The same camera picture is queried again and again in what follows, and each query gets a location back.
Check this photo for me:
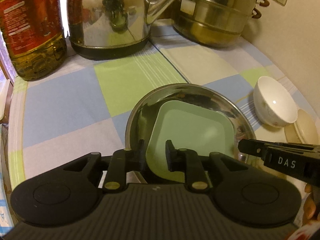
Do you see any white wooden chair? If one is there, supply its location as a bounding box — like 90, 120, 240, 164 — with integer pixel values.
0, 80, 13, 124

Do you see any checked tablecloth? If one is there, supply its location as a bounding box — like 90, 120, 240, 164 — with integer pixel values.
7, 20, 319, 187

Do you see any cream plastic bowl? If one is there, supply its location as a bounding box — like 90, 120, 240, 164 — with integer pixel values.
284, 109, 319, 145

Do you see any cooking oil bottle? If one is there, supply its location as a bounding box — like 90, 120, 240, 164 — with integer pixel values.
1, 0, 67, 81

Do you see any large steel dish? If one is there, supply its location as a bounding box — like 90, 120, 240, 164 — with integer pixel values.
125, 83, 255, 184

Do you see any white floral bowl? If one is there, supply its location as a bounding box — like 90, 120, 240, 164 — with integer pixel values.
253, 76, 298, 128

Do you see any person's right hand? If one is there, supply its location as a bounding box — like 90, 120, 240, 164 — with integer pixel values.
302, 184, 319, 225

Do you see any green square plate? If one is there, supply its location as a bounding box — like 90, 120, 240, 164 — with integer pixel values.
146, 100, 234, 183

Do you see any stainless steel kettle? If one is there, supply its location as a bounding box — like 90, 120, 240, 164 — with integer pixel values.
67, 0, 175, 60

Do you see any stacked steel steamer pot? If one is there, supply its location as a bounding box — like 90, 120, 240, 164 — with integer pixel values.
171, 0, 270, 48

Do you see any blue grid cloth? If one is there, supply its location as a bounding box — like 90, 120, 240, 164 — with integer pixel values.
1, 124, 14, 237

